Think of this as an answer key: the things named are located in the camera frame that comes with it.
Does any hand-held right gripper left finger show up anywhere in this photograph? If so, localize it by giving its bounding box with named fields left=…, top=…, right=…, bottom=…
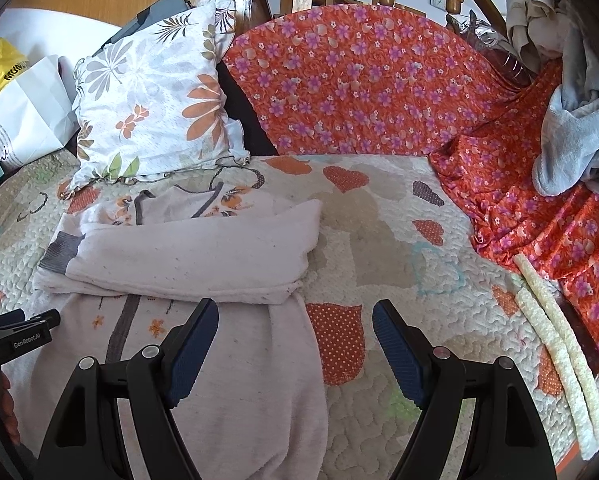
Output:
left=32, top=298, right=220, bottom=480

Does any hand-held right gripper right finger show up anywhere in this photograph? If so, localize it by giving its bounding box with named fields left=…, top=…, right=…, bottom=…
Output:
left=372, top=298, right=563, bottom=480

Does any cream cloth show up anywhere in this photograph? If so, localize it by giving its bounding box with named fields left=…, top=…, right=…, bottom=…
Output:
left=508, top=0, right=583, bottom=63

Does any silver foil bag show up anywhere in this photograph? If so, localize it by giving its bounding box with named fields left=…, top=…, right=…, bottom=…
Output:
left=446, top=10, right=536, bottom=87

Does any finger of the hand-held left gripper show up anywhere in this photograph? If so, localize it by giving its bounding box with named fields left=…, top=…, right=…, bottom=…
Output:
left=0, top=309, right=62, bottom=334

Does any grey towel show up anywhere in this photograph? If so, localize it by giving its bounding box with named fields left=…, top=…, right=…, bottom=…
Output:
left=532, top=25, right=599, bottom=197

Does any person's left hand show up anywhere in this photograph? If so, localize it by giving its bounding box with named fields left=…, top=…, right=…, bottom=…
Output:
left=0, top=369, right=22, bottom=446

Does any orange floral sheet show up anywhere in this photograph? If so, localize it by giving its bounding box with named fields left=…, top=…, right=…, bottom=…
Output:
left=222, top=4, right=599, bottom=386

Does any white paper bag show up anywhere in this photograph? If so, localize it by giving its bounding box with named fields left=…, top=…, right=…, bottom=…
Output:
left=0, top=55, right=78, bottom=172

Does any cream foam strip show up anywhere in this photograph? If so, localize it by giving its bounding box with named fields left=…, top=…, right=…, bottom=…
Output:
left=512, top=255, right=598, bottom=462
left=522, top=259, right=599, bottom=442

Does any white floral pillow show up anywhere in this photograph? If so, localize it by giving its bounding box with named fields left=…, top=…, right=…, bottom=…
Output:
left=70, top=0, right=253, bottom=190

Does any pale pink small garment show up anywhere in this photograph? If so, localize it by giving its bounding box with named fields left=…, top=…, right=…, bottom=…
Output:
left=32, top=182, right=330, bottom=480

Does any quilted patchwork blanket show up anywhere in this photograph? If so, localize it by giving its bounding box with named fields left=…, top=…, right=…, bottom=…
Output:
left=0, top=150, right=599, bottom=480

